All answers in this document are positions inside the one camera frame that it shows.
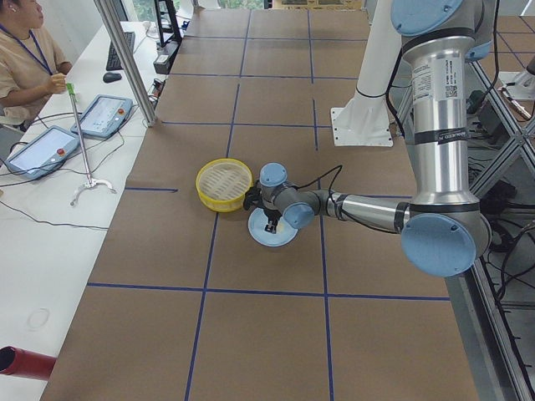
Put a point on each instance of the white camera stand base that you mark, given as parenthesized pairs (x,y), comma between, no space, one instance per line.
(364,120)

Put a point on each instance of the yellow round steamer basket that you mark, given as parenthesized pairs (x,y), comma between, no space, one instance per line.
(221,206)

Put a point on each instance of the reacher grabber stick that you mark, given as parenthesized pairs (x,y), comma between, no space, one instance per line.
(90,182)

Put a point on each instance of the far teach pendant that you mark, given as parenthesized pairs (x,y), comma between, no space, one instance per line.
(104,116)

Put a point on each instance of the black electronics box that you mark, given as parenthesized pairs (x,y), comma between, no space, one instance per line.
(165,57)

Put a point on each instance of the near teach pendant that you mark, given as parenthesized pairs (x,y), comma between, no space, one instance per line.
(44,154)

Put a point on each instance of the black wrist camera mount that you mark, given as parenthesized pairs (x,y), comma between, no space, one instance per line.
(252,198)

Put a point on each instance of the black computer mouse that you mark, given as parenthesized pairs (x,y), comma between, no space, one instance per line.
(111,77)

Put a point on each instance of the light blue plate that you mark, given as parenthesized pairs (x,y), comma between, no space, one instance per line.
(256,223)

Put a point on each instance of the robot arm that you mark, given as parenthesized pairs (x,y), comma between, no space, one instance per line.
(442,229)

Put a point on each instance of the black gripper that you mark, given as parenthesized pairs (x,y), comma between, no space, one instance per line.
(271,215)

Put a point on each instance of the aluminium frame post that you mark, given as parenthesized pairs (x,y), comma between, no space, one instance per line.
(113,26)

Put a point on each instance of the red cylinder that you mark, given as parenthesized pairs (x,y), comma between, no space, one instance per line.
(22,363)

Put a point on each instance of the brown paper table cover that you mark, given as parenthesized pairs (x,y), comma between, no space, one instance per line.
(182,304)

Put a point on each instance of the teach pendant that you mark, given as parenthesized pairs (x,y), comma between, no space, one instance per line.
(44,154)
(104,116)

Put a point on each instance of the seated person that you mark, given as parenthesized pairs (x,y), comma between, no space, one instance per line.
(33,66)

